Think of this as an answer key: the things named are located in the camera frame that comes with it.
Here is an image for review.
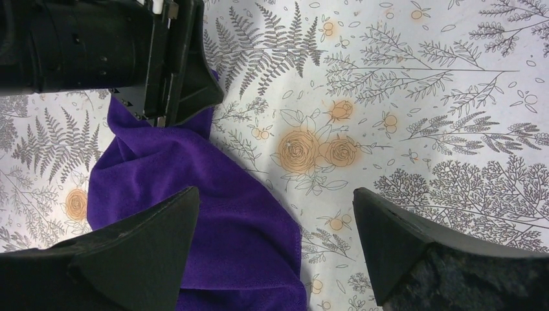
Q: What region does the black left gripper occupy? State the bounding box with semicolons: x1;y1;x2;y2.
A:
1;1;224;127

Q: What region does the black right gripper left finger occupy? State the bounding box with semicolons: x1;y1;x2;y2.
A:
1;187;199;310

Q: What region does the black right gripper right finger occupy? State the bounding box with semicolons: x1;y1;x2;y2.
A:
353;188;548;310

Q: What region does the purple towel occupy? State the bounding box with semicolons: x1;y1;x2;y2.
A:
87;99;307;310

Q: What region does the floral patterned table mat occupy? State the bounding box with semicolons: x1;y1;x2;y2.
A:
1;1;548;310

